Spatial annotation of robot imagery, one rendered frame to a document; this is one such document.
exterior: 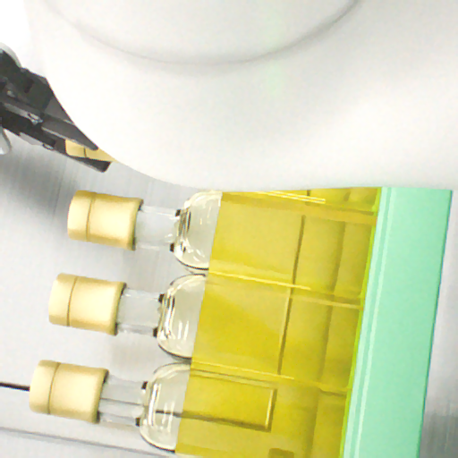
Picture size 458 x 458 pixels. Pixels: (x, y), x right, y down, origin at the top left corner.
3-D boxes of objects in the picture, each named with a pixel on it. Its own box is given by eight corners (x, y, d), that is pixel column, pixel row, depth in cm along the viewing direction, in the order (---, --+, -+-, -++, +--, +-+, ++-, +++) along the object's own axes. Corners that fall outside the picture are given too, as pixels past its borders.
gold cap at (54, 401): (112, 373, 78) (46, 362, 79) (106, 364, 75) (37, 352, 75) (100, 428, 77) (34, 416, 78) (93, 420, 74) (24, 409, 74)
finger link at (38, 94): (6, 114, 79) (97, 154, 78) (-4, 95, 76) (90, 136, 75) (29, 73, 80) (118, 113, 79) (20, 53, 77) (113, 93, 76)
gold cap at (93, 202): (146, 207, 81) (82, 197, 81) (140, 191, 78) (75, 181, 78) (135, 257, 80) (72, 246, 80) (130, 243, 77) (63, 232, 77)
